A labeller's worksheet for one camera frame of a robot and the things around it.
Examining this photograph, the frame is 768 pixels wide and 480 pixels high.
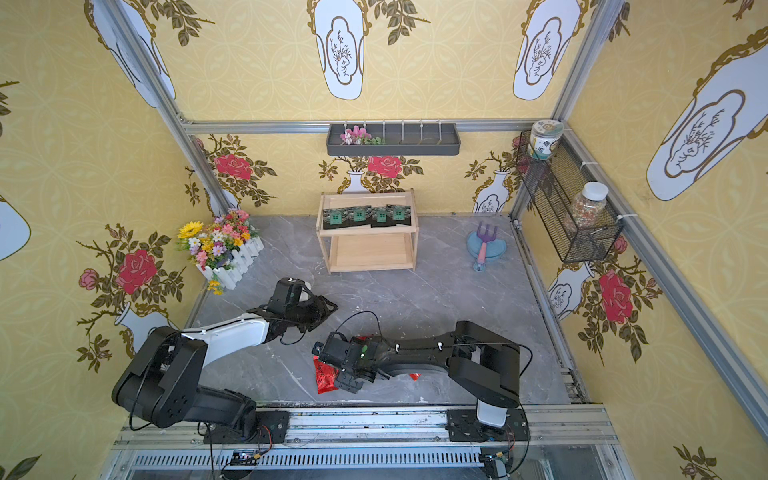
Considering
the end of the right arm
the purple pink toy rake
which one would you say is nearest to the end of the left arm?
the end of the right arm

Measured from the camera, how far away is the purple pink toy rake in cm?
105

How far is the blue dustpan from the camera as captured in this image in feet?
3.58

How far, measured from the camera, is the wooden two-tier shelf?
914 millimetres
